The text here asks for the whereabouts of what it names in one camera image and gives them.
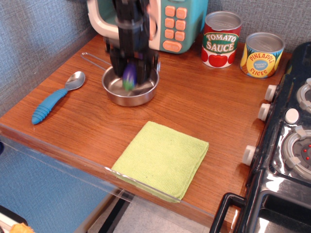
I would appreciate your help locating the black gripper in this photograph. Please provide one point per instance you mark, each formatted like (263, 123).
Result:
(129, 42)

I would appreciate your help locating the purple toy eggplant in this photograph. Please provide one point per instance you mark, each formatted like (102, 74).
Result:
(129, 78)

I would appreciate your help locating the small steel pan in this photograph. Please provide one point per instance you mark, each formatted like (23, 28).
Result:
(113, 85)

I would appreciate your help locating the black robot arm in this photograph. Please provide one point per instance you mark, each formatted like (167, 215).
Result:
(131, 11)

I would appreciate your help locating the green folded cloth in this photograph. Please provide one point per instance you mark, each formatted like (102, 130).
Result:
(161, 161)

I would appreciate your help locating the teal toy microwave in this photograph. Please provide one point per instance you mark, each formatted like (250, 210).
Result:
(175, 24)

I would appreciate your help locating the tomato sauce can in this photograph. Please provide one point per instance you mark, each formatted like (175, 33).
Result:
(220, 38)

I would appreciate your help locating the pineapple slices can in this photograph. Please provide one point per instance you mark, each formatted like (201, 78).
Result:
(261, 54)

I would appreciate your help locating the clear acrylic edge guard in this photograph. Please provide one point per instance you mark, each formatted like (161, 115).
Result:
(183, 208)

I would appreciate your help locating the black toy stove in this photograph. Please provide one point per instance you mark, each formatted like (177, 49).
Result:
(278, 187)

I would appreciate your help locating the blue handled metal spoon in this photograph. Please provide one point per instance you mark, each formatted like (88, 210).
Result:
(75, 81)

